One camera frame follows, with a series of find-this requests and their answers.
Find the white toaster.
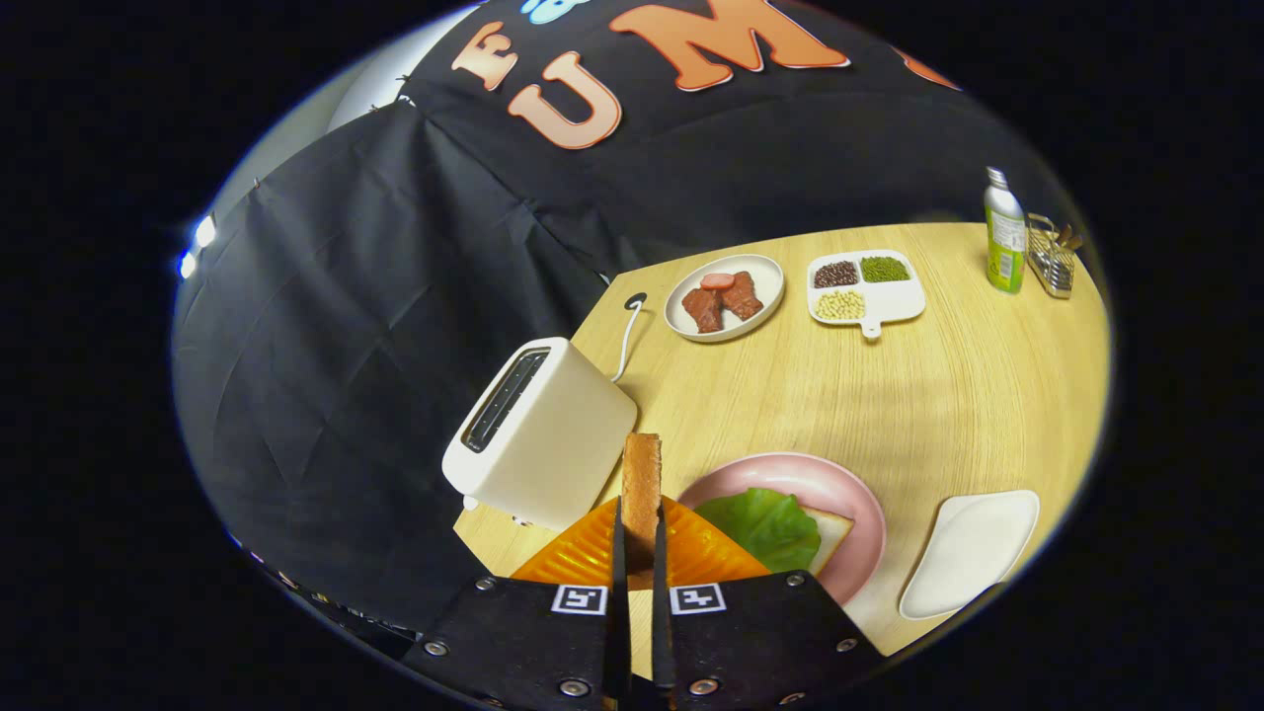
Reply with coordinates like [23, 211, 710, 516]
[441, 337, 639, 532]

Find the brown meat piece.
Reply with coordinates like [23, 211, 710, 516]
[719, 272, 764, 322]
[680, 287, 725, 335]

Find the square white bread slice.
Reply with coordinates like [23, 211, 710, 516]
[795, 506, 855, 577]

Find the toasted bread slice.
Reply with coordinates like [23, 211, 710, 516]
[621, 433, 664, 574]

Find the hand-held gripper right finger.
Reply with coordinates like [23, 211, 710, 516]
[649, 494, 890, 711]

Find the green lettuce leaf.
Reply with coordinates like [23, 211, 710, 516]
[694, 487, 823, 575]

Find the white divided dish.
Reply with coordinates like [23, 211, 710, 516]
[807, 249, 927, 341]

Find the green label metal bottle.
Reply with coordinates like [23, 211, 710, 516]
[984, 167, 1028, 294]

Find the metal wire cutlery holder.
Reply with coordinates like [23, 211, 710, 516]
[1026, 213, 1084, 300]

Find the black backdrop cloth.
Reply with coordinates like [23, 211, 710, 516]
[170, 0, 1097, 633]

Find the white toaster cable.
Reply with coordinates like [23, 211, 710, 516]
[609, 291, 649, 384]

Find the grey round plate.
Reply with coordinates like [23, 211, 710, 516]
[664, 254, 786, 344]

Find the pink round plate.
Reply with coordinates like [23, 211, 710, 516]
[677, 452, 888, 606]

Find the white curved dish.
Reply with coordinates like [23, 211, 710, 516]
[898, 490, 1041, 621]

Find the bright ceiling light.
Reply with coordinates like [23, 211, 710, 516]
[178, 212, 218, 280]

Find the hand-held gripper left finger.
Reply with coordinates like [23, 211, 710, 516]
[400, 494, 633, 711]

